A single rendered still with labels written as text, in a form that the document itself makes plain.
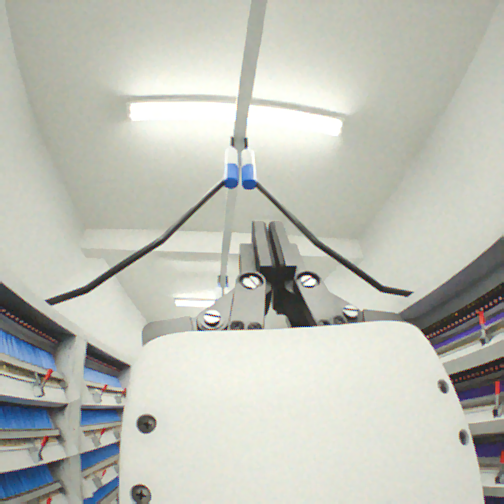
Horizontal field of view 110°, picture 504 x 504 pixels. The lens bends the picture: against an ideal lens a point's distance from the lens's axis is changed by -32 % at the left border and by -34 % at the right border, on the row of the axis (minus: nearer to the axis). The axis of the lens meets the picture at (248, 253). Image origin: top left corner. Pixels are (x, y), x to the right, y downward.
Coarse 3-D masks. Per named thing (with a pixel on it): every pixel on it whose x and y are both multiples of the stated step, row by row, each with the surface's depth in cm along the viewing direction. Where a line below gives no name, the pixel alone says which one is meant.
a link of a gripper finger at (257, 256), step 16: (256, 224) 13; (256, 240) 12; (240, 256) 12; (256, 256) 12; (272, 256) 11; (240, 272) 13; (272, 272) 11; (272, 288) 12; (224, 304) 10; (208, 320) 9; (224, 320) 9
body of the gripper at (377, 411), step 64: (128, 384) 6; (192, 384) 6; (256, 384) 6; (320, 384) 6; (384, 384) 6; (448, 384) 6; (128, 448) 4; (192, 448) 4; (256, 448) 5; (320, 448) 4; (384, 448) 4; (448, 448) 4
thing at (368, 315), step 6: (366, 312) 10; (372, 312) 10; (378, 312) 10; (384, 312) 10; (390, 312) 10; (366, 318) 10; (372, 318) 10; (378, 318) 10; (384, 318) 10; (390, 318) 10; (396, 318) 10; (402, 318) 10
